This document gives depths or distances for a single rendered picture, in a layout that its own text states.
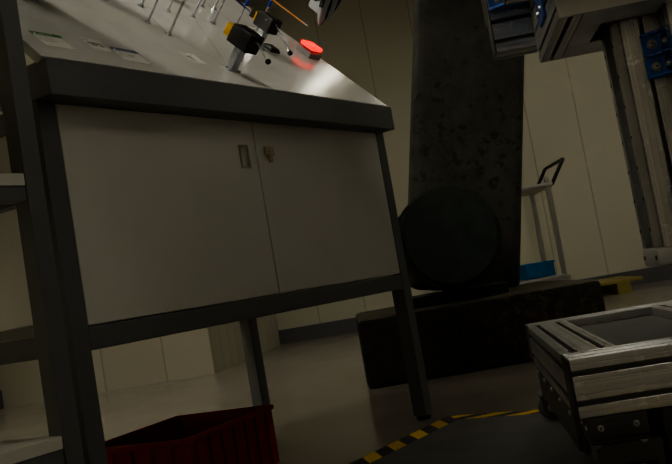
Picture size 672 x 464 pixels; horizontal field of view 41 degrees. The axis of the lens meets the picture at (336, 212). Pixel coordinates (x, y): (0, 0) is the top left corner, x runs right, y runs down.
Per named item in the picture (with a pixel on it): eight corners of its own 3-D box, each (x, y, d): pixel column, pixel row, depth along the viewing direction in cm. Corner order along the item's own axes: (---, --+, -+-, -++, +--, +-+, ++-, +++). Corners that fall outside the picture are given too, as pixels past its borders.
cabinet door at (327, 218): (402, 272, 246) (377, 132, 249) (283, 292, 200) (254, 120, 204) (394, 274, 248) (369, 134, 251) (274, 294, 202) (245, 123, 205)
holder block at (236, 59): (250, 88, 200) (270, 48, 196) (215, 61, 205) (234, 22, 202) (263, 90, 204) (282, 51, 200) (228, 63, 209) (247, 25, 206)
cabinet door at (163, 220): (280, 293, 201) (251, 121, 204) (89, 325, 155) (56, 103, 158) (273, 294, 202) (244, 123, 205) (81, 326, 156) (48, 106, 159)
